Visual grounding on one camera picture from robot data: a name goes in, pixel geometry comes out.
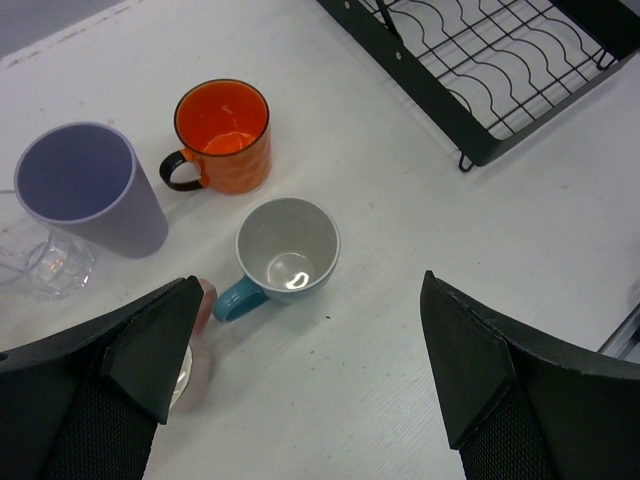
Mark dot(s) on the pink ceramic mug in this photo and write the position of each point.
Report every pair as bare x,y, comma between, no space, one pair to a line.
196,370

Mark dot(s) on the blue mug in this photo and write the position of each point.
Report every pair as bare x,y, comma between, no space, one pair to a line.
287,249

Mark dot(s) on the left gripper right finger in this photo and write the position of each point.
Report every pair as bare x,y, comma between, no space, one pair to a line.
518,403

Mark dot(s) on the black dish rack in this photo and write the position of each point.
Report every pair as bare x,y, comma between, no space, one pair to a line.
490,74

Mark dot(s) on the orange mug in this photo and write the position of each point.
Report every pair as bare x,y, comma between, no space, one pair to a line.
224,126

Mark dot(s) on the aluminium mounting rail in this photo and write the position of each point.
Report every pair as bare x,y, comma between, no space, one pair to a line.
623,344

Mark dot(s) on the clear glass cup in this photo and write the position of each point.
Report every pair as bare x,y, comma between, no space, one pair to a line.
38,260

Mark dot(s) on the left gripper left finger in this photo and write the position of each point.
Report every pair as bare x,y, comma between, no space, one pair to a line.
85,402

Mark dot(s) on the lavender cup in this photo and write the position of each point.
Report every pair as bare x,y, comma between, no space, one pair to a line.
85,179

